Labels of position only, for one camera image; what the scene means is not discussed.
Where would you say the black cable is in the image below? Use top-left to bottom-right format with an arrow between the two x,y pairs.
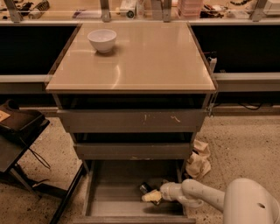
27,146 -> 52,170

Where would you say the crumpled white cloth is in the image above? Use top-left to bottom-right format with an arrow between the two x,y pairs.
185,140 -> 211,179

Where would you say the white bowl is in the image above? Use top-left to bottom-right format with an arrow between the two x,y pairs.
87,29 -> 116,53

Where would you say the white device with lens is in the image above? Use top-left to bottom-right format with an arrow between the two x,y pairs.
120,0 -> 137,18

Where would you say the grey bottom drawer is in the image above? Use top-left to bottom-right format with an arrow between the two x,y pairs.
73,160 -> 196,224

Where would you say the grey drawer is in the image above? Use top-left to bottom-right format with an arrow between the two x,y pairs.
58,109 -> 206,133
73,143 -> 193,160
73,160 -> 196,224

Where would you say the white clamp on counter side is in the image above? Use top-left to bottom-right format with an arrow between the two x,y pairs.
204,52 -> 217,72

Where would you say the redbull can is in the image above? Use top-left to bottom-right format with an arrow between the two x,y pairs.
139,182 -> 161,206

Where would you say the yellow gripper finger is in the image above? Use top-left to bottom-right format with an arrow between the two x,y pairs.
142,190 -> 162,203

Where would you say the grey middle drawer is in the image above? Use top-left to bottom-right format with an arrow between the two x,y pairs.
73,143 -> 193,160

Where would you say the beige counter cabinet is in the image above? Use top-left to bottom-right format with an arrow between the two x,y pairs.
45,22 -> 219,95

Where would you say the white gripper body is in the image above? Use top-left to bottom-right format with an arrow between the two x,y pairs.
160,182 -> 183,201

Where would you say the pink storage box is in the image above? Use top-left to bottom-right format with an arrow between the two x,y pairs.
177,0 -> 203,19

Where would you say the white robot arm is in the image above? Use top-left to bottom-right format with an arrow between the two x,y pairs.
142,178 -> 280,224

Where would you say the grey top drawer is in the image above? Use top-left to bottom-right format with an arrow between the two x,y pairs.
58,109 -> 206,133

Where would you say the black tray with note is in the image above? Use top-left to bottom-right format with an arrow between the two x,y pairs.
0,100 -> 47,141

